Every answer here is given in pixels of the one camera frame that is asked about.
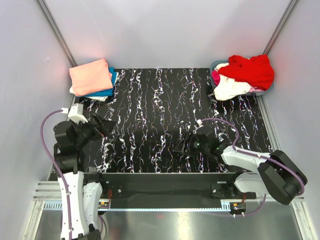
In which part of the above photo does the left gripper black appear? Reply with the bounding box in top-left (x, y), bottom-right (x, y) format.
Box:
top-left (72, 112), bottom-right (116, 148)

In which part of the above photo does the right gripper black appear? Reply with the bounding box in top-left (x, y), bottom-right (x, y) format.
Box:
top-left (173, 131), bottom-right (210, 158)

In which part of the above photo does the red t shirt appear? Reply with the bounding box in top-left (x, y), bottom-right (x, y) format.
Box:
top-left (218, 54), bottom-right (275, 91)

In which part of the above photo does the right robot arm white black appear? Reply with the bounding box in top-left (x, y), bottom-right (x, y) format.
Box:
top-left (173, 132), bottom-right (308, 205)

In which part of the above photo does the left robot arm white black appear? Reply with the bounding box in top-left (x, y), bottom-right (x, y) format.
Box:
top-left (53, 114), bottom-right (116, 240)

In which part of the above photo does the folded white t shirt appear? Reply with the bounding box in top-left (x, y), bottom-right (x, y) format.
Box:
top-left (69, 86), bottom-right (108, 102)

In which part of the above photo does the folded blue t shirt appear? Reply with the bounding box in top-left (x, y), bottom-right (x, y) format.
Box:
top-left (84, 67), bottom-right (118, 98)

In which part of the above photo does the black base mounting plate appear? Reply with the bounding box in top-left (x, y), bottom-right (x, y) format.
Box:
top-left (83, 172), bottom-right (256, 200)

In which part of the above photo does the folded pink t shirt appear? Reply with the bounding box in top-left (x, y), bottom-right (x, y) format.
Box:
top-left (69, 58), bottom-right (111, 97)

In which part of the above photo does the black marbled table mat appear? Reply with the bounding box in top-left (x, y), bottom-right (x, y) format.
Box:
top-left (78, 68), bottom-right (272, 173)

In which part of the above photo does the cream crumpled t shirt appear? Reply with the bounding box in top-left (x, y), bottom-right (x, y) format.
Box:
top-left (213, 63), bottom-right (252, 101)

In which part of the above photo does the magenta garment in basket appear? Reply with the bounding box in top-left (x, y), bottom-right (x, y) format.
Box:
top-left (211, 70), bottom-right (220, 86)

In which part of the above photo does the pink garment in basket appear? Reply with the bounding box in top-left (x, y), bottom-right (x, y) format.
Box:
top-left (249, 87), bottom-right (263, 92)

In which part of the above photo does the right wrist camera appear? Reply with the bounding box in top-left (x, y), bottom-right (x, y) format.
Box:
top-left (195, 119), bottom-right (203, 130)

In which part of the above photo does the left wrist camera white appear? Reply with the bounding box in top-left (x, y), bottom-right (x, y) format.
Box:
top-left (67, 103), bottom-right (88, 124)

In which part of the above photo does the slotted cable duct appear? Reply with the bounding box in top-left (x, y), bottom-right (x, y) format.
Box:
top-left (43, 199), bottom-right (232, 213)

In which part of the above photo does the aluminium frame rail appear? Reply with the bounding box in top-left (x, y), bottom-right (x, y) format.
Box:
top-left (32, 181), bottom-right (62, 201)

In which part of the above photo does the left aluminium corner post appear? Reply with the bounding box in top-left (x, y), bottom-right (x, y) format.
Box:
top-left (35, 0), bottom-right (77, 67)

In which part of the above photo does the aluminium corner post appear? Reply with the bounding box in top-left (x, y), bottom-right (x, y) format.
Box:
top-left (35, 0), bottom-right (77, 67)
top-left (263, 0), bottom-right (300, 55)

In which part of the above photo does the right aluminium corner post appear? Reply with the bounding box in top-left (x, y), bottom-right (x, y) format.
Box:
top-left (263, 0), bottom-right (300, 55)

